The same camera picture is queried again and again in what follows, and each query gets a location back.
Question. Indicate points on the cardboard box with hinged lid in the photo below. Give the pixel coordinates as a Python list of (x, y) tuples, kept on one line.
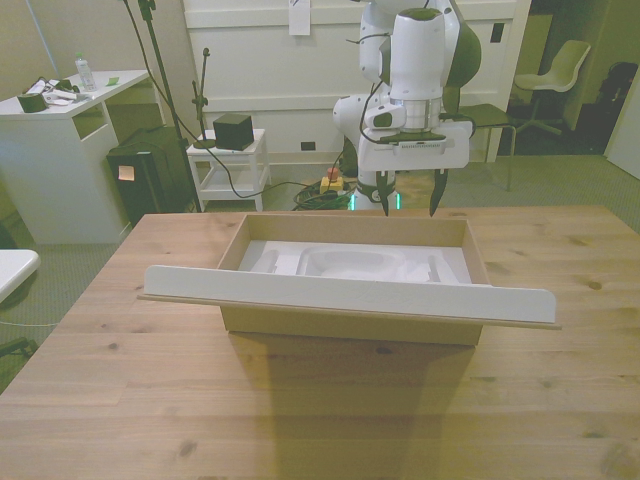
[(350, 327)]

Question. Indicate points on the white shell chair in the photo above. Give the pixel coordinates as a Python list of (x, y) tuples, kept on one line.
[(565, 65)]

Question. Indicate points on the clear bottle with green label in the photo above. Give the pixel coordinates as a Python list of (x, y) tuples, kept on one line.
[(86, 75)]

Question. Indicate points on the dark seat metal leg chair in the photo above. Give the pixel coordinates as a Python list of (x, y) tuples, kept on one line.
[(485, 114)]

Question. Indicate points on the orange sticky note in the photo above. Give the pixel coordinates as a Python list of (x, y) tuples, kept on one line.
[(126, 173)]

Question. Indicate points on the black computer tower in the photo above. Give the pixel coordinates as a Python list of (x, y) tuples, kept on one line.
[(150, 190)]

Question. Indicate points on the white panelled cabinet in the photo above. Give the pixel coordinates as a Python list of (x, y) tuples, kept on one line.
[(280, 75)]

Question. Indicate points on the black cube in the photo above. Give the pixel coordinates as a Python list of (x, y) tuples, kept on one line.
[(232, 132)]

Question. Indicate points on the yellow emergency stop button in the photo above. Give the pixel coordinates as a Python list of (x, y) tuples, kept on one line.
[(332, 181)]

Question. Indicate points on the black wall outlet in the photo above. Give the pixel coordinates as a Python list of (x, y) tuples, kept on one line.
[(308, 145)]

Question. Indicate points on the small white side table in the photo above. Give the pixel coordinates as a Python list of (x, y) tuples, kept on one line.
[(245, 150)]

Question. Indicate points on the black microphone stand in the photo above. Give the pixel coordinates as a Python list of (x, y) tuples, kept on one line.
[(202, 100)]

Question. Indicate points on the white rounded table edge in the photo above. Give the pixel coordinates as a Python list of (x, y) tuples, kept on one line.
[(15, 270)]

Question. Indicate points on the white moulded foam insert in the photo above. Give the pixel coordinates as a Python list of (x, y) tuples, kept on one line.
[(350, 261)]

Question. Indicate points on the black office chair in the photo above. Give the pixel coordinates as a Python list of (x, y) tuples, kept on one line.
[(617, 95)]

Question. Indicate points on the white handheld device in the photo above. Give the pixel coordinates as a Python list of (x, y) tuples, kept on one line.
[(62, 95)]

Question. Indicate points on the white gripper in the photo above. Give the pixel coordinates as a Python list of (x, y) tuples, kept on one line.
[(425, 156)]

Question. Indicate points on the black chair base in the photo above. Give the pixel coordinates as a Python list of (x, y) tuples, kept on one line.
[(15, 346)]

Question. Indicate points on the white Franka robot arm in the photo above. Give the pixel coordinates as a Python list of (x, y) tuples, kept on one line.
[(415, 60)]

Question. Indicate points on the white paper sheet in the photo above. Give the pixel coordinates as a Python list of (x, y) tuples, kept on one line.
[(298, 17)]

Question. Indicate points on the white desk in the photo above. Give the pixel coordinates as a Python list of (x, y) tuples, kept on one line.
[(50, 150)]

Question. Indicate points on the green sticky note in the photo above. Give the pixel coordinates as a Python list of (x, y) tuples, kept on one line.
[(113, 80)]

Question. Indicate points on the black wall switch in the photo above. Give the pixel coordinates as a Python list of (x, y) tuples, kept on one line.
[(497, 32)]

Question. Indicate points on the black tripod stand pole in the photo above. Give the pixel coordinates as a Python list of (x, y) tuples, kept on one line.
[(165, 85)]

